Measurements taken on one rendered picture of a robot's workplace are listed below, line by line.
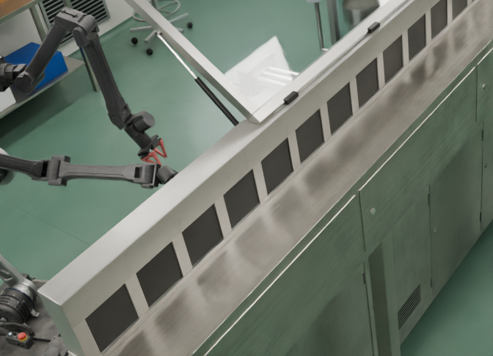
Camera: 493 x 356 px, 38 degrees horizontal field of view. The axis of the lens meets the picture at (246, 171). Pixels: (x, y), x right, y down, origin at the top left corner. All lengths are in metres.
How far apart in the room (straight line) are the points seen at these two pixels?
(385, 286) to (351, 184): 0.58
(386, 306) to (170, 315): 1.00
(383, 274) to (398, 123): 0.52
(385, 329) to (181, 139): 2.68
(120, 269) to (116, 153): 3.42
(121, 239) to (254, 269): 0.35
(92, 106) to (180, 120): 0.81
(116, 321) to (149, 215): 0.25
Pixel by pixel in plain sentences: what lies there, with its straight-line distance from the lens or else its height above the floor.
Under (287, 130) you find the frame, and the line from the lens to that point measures 1.91.
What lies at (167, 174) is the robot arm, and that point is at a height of 1.24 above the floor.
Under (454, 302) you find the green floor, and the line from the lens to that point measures 3.58.
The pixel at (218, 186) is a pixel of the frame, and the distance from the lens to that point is 1.75.
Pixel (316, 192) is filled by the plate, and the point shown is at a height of 1.44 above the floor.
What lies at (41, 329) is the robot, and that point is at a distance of 3.57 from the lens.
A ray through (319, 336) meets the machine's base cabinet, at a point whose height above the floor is 0.70.
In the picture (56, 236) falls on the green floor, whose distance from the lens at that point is 4.47.
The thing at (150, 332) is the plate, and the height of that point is 1.44.
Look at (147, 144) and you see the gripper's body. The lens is 2.85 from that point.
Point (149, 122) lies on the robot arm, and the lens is 2.78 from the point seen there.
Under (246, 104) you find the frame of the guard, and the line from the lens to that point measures 1.86.
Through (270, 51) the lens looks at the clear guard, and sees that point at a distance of 2.01.
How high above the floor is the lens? 2.66
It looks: 36 degrees down
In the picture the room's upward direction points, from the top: 13 degrees counter-clockwise
